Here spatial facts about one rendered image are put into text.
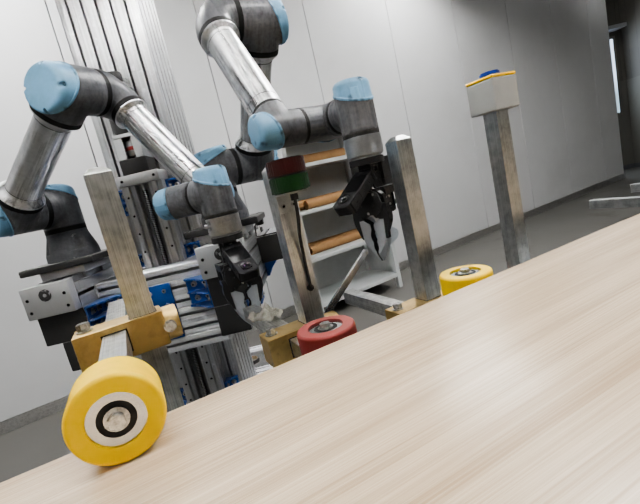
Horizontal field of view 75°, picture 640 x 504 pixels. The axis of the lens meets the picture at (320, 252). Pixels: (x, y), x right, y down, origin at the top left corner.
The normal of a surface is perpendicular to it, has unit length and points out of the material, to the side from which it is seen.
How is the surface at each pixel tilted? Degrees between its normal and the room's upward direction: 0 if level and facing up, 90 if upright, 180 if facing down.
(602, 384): 0
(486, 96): 90
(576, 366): 0
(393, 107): 90
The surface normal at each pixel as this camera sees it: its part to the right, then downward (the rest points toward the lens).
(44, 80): -0.27, 0.15
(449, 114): 0.52, 0.02
